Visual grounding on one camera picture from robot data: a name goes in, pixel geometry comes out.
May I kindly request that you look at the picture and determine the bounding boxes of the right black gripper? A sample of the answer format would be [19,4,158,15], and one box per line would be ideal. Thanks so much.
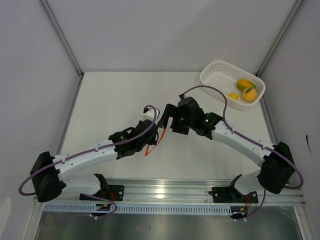
[158,104,194,136]

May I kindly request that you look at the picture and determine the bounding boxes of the clear orange zip top bag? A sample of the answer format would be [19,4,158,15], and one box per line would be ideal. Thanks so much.
[117,106,160,159]

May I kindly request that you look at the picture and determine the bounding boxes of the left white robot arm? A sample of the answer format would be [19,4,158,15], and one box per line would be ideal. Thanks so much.
[30,119,159,203]

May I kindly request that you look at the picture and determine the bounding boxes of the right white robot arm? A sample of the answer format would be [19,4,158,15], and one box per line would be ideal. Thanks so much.
[157,97,294,202]

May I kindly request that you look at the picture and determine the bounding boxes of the white perforated plastic basket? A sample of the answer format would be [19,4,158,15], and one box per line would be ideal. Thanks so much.
[199,60,266,111]

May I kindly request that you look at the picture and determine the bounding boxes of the yellow green mango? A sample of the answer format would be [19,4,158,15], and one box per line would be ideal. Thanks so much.
[236,78,256,91]

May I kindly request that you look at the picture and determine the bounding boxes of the orange fruit with leaf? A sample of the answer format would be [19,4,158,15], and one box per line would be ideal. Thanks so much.
[242,87,258,103]

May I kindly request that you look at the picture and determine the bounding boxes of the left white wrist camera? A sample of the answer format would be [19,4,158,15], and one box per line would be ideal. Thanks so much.
[142,107,161,125]

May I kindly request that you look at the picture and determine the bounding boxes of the aluminium mounting rail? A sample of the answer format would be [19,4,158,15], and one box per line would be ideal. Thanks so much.
[33,177,306,207]

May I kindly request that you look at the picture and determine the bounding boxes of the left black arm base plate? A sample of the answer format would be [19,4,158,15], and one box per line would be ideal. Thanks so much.
[79,185,125,202]

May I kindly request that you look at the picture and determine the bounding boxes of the right side aluminium rail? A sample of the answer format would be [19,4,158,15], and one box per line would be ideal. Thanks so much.
[259,96,292,190]

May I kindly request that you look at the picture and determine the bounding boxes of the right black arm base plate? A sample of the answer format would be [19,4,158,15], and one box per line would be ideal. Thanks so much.
[208,186,259,204]

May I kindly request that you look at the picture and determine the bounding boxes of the white slotted cable duct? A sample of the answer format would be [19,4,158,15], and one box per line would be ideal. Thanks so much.
[43,202,233,216]

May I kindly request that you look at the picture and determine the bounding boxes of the right aluminium frame post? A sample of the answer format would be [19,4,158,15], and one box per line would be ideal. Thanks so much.
[255,0,307,78]

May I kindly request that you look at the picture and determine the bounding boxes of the aluminium frame post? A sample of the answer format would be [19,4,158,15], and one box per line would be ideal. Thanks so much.
[255,0,307,78]
[38,0,84,78]

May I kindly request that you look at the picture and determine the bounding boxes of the left aluminium frame post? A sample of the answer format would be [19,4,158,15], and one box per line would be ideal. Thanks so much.
[38,0,84,78]

